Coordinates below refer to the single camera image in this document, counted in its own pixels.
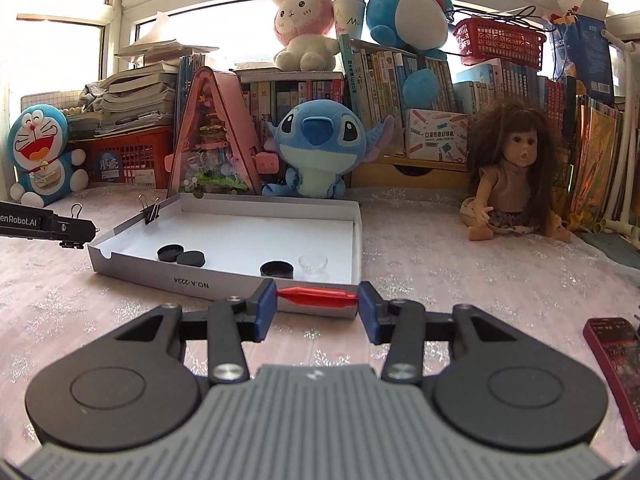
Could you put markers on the black round lid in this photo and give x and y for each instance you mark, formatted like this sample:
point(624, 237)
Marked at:
point(276, 269)
point(170, 253)

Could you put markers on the row of upright books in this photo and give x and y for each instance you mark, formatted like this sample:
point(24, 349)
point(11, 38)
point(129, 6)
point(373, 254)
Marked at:
point(385, 80)

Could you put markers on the red plastic crate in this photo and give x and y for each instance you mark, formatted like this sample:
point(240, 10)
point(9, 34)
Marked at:
point(140, 155)

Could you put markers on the white printed cardboard box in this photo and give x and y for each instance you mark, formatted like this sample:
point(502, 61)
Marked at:
point(435, 135)

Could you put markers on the white pipe rack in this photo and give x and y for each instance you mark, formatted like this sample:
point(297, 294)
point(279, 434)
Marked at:
point(627, 160)

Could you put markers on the dark red remote control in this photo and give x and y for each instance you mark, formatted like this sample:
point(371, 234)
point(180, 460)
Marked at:
point(617, 360)

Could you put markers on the blue elephant plush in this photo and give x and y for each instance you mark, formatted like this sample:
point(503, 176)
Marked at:
point(400, 15)

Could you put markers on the red mesh basket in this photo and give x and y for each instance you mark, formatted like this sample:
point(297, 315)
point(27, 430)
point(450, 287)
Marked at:
point(500, 40)

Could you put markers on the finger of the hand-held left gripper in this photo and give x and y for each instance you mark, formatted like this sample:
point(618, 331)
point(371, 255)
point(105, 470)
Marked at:
point(75, 232)

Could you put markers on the pink triangular miniature house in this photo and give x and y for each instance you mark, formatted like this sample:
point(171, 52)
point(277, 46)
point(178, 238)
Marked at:
point(220, 135)

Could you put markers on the white grid board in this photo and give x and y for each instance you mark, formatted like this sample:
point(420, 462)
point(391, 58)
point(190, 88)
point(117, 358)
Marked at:
point(50, 97)

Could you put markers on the brown haired doll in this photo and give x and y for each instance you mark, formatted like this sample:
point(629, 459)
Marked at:
point(505, 180)

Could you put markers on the blue carton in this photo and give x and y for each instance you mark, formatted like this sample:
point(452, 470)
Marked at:
point(590, 60)

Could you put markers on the blue alien plush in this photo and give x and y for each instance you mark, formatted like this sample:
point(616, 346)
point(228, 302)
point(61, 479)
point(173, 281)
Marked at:
point(310, 130)

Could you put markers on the stack of papers and books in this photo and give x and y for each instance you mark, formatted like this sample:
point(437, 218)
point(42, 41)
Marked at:
point(135, 90)

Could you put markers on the wooden drawer box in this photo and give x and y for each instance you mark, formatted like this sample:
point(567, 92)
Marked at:
point(400, 172)

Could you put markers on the pink snowflake tablecloth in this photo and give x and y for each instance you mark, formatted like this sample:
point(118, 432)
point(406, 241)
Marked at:
point(450, 285)

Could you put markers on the white cardboard tray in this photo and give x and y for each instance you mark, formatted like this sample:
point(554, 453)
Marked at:
point(240, 235)

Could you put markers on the shiny golden packages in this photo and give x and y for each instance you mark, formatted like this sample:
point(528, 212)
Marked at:
point(595, 160)

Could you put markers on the blue robot cat plush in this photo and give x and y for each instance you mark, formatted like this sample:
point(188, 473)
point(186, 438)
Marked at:
point(37, 135)

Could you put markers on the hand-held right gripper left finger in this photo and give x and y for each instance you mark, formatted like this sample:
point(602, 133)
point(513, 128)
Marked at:
point(265, 310)

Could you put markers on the small black binder clip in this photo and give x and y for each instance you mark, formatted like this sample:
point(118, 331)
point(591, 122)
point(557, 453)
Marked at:
point(151, 215)

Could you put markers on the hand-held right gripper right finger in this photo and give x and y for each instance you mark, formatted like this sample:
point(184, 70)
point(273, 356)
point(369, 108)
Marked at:
point(367, 310)

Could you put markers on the large black binder clip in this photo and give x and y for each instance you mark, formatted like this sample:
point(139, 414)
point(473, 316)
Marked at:
point(73, 209)

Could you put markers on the pink bunny plush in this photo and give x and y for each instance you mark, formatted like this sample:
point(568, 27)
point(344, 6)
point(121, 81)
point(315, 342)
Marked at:
point(300, 15)

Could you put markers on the red spindle float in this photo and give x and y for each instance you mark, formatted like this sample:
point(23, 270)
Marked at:
point(320, 296)

